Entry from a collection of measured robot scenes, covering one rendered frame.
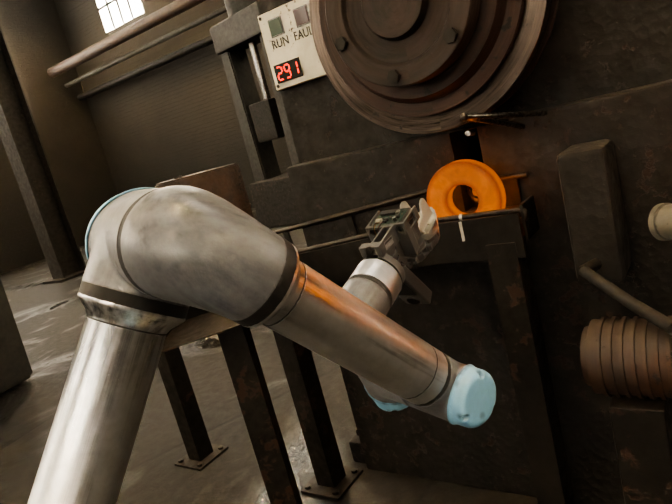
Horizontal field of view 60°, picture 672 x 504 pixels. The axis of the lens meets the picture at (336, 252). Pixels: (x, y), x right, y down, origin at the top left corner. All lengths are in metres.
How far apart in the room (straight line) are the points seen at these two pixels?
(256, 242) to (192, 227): 0.06
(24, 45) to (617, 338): 12.04
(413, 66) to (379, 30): 0.09
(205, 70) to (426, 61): 9.19
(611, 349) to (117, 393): 0.72
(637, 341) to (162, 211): 0.73
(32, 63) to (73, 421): 11.91
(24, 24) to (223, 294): 12.22
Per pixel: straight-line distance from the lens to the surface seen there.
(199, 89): 10.31
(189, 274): 0.53
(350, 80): 1.20
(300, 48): 1.45
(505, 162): 1.21
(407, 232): 0.90
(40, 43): 12.69
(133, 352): 0.64
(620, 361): 1.00
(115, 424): 0.65
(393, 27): 1.06
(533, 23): 1.07
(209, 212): 0.54
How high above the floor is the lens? 0.94
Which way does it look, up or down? 12 degrees down
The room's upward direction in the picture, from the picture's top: 15 degrees counter-clockwise
